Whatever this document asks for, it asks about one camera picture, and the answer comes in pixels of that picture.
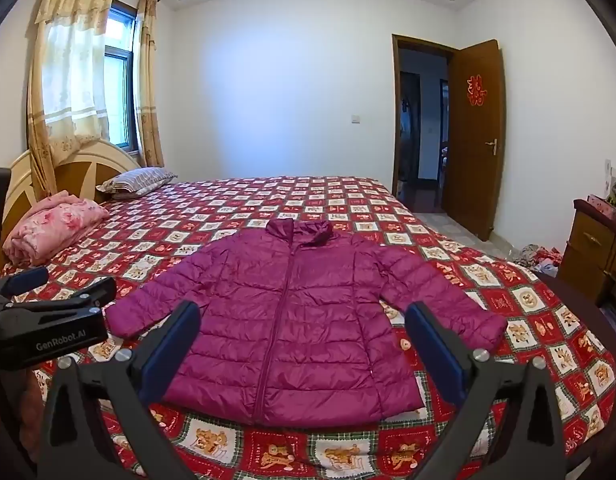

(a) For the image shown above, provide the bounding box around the red printed bear blanket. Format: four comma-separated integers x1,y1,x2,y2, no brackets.
0,175,616,480

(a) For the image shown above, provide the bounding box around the brown door frame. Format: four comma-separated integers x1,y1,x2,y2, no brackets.
391,34,461,201

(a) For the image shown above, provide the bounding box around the cream wooden bed headboard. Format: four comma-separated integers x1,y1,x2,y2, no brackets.
0,138,141,256

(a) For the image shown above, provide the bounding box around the pile of clothes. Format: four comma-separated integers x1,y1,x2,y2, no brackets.
513,244,564,278

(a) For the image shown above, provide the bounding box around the wide beige patterned curtain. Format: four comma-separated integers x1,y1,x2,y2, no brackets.
27,0,114,198

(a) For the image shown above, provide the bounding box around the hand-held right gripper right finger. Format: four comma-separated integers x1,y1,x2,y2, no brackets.
398,301,569,480

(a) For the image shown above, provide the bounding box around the pink patterned box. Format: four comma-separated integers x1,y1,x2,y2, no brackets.
587,193,616,220

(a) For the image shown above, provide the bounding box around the brown wooden door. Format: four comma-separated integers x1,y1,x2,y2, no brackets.
445,39,506,242

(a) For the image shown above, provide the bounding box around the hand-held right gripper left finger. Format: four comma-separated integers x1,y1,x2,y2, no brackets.
38,300,201,480

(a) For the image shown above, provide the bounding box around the pink floral folded quilt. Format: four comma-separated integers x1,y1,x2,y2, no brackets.
2,191,111,267

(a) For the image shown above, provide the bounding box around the window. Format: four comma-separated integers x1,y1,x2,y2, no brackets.
104,0,139,153

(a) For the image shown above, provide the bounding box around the purple puffer jacket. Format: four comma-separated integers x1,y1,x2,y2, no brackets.
104,218,509,429

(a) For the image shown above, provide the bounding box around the narrow beige patterned curtain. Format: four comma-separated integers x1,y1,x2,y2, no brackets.
135,0,165,168

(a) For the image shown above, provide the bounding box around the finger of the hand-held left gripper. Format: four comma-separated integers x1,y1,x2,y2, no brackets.
0,266,50,301
3,276,118,317

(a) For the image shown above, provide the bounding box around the wooden dresser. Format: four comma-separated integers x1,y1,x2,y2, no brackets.
558,199,616,306

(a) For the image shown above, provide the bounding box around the red paper door decoration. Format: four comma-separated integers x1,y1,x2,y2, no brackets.
465,74,486,107

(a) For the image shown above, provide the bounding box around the striped pillow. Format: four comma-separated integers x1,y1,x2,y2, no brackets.
96,166,179,196

